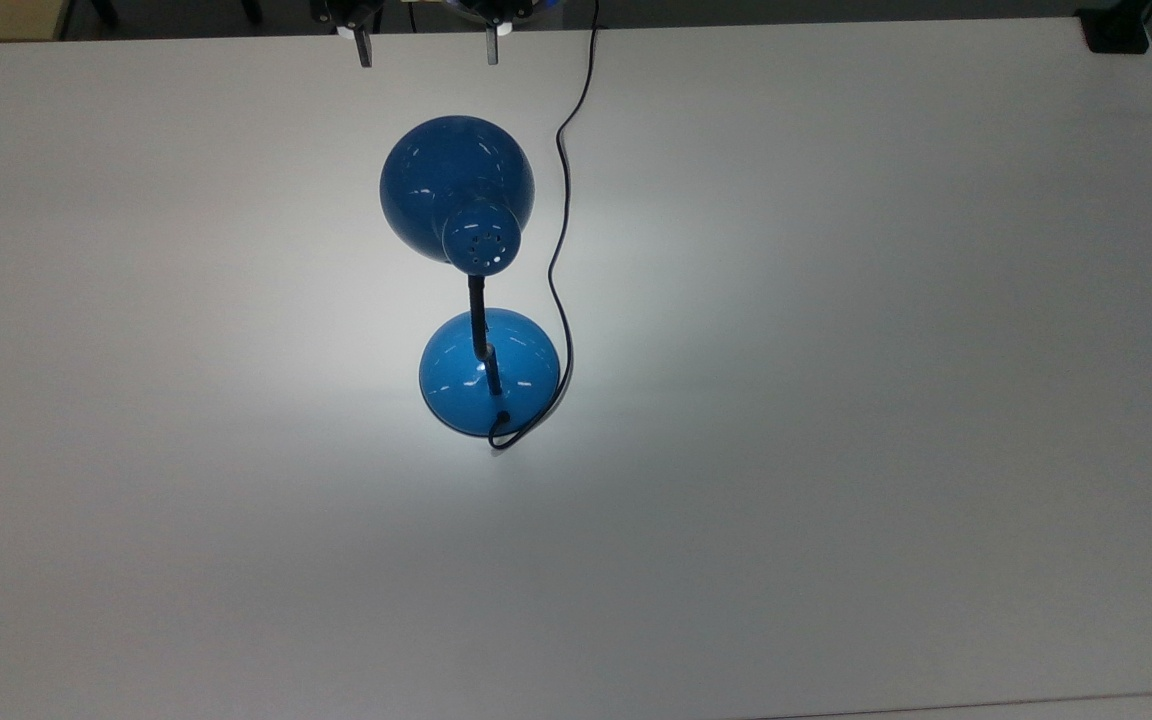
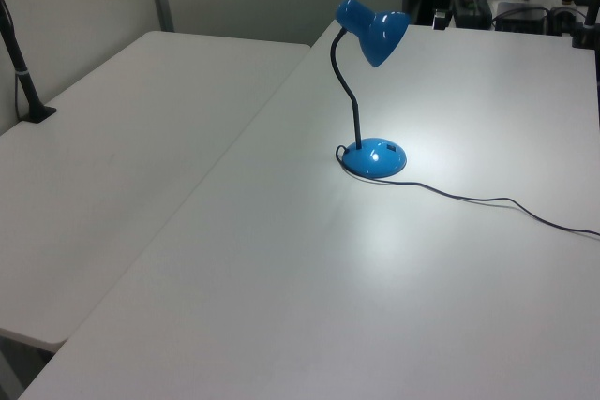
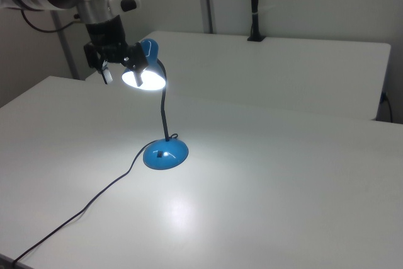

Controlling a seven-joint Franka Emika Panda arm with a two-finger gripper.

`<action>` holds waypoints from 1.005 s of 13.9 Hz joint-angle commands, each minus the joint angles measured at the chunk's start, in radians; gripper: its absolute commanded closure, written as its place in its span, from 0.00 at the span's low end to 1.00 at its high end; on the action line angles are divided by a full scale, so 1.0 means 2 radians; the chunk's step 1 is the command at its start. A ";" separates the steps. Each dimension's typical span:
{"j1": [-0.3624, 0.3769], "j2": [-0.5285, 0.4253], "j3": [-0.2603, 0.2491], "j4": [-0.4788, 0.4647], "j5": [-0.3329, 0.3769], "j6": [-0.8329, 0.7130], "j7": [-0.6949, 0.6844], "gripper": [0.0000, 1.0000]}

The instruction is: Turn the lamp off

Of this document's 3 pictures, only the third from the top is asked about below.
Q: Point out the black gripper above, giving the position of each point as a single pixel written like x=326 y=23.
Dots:
x=107 y=39

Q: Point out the blue gooseneck desk lamp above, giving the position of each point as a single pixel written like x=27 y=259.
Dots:
x=163 y=155

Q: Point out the white rectangular table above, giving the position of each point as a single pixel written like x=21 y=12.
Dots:
x=267 y=70

